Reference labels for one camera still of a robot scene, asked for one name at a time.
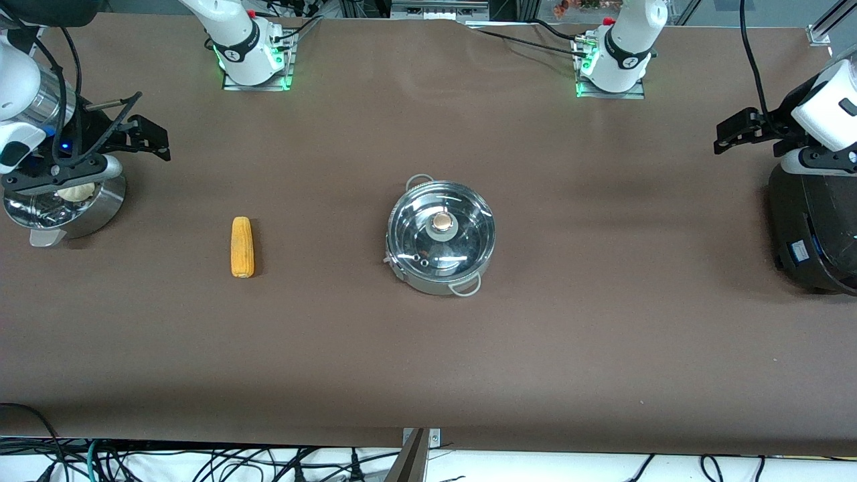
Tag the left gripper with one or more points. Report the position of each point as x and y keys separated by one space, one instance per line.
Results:
x=770 y=129

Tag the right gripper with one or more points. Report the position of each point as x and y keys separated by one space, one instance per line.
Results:
x=96 y=129

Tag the yellow corn cob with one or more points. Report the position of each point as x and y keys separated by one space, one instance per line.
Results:
x=242 y=246

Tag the glass pot lid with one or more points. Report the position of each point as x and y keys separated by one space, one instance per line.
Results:
x=442 y=231

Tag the stainless steel steamer pot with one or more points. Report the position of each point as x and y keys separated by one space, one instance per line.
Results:
x=100 y=207

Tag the white steamed bun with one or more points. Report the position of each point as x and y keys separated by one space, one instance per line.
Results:
x=77 y=193

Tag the black rice cooker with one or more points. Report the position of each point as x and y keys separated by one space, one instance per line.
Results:
x=817 y=221

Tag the grey power strip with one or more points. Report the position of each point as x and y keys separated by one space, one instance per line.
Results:
x=438 y=8

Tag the brown table cover sheet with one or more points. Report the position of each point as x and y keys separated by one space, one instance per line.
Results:
x=428 y=368

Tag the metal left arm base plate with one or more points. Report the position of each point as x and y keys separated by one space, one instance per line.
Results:
x=636 y=94

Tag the aluminium frame profile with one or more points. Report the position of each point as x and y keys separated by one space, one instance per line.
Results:
x=830 y=23

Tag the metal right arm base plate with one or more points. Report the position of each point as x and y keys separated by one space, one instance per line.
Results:
x=281 y=73

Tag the metal table edge bracket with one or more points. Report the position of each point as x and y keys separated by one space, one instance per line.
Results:
x=415 y=455

